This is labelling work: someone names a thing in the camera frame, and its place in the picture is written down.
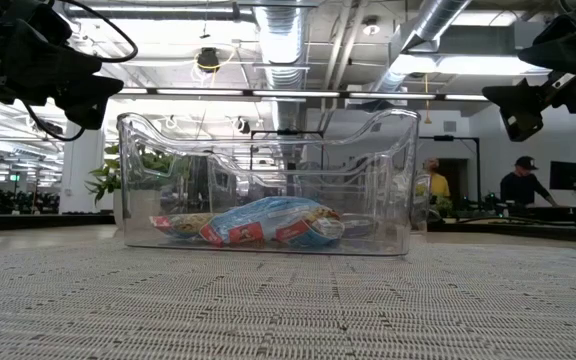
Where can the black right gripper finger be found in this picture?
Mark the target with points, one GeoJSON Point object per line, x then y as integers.
{"type": "Point", "coordinates": [558, 47]}
{"type": "Point", "coordinates": [520, 110]}

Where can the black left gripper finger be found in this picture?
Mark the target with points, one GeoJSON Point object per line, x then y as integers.
{"type": "Point", "coordinates": [93, 100]}
{"type": "Point", "coordinates": [48, 60]}

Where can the orange green granola bar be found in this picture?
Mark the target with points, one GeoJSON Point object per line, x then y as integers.
{"type": "Point", "coordinates": [183, 226]}

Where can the blue granola bar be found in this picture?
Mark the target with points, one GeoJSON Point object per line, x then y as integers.
{"type": "Point", "coordinates": [263, 220]}

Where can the red orange granola bar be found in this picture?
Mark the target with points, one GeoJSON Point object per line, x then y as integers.
{"type": "Point", "coordinates": [318, 232]}

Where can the person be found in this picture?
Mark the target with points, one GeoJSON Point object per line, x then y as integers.
{"type": "Point", "coordinates": [439, 185]}
{"type": "Point", "coordinates": [520, 187]}

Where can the black monitor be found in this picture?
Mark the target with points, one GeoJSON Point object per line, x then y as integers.
{"type": "Point", "coordinates": [565, 175]}

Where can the black metal stand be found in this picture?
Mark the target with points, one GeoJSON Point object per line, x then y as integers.
{"type": "Point", "coordinates": [443, 137]}

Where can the green plant in white pot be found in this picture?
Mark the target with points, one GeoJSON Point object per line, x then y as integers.
{"type": "Point", "coordinates": [100, 182]}

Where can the overhead bar with light strips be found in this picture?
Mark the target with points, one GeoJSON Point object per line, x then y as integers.
{"type": "Point", "coordinates": [198, 92]}

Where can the black desk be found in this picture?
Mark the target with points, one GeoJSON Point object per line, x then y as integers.
{"type": "Point", "coordinates": [558, 212]}

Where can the clear plastic bin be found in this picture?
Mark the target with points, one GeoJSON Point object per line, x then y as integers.
{"type": "Point", "coordinates": [420, 200]}
{"type": "Point", "coordinates": [228, 175]}
{"type": "Point", "coordinates": [138, 200]}

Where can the white ceiling detector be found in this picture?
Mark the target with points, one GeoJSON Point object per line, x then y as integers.
{"type": "Point", "coordinates": [371, 27]}

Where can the grey woven placemat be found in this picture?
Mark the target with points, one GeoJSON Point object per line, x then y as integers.
{"type": "Point", "coordinates": [218, 310]}

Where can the black overhead camera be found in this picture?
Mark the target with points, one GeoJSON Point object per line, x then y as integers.
{"type": "Point", "coordinates": [208, 59]}

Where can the silver ventilation duct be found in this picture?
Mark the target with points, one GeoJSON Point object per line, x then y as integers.
{"type": "Point", "coordinates": [433, 20]}
{"type": "Point", "coordinates": [283, 40]}

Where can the black aluminium table frame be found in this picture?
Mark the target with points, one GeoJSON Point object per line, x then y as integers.
{"type": "Point", "coordinates": [43, 222]}

